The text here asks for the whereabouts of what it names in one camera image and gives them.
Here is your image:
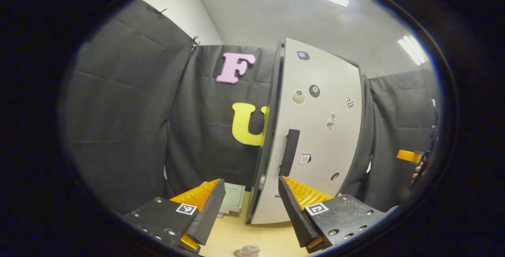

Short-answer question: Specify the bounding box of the green book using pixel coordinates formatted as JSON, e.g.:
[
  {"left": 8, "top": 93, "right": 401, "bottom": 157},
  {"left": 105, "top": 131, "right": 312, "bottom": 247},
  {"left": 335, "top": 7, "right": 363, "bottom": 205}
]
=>
[{"left": 219, "top": 182, "right": 246, "bottom": 213}]

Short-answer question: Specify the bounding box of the black backdrop cloth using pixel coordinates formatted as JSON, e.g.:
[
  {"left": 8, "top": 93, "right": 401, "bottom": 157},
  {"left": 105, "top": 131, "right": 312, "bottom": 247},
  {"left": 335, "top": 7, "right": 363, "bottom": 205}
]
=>
[{"left": 59, "top": 0, "right": 440, "bottom": 214}]

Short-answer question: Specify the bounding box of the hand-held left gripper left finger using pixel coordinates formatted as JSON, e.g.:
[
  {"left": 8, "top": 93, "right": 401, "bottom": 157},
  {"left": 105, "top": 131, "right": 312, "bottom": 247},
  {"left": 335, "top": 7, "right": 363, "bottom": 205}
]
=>
[{"left": 122, "top": 178, "right": 226, "bottom": 254}]

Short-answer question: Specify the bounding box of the black cabinet door handle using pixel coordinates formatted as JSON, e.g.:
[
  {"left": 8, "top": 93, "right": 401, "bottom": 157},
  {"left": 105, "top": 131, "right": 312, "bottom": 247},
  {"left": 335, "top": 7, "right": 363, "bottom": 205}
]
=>
[{"left": 279, "top": 129, "right": 300, "bottom": 177}]

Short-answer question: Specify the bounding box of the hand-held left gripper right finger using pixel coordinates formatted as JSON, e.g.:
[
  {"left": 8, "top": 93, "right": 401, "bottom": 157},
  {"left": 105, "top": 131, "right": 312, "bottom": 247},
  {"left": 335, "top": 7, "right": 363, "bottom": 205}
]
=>
[{"left": 278, "top": 175, "right": 386, "bottom": 253}]

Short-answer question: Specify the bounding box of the grey cabinet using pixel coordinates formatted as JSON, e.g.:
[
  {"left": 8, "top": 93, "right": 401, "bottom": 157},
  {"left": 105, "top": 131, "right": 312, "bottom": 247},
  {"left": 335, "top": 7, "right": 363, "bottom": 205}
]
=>
[{"left": 245, "top": 42, "right": 285, "bottom": 225}]

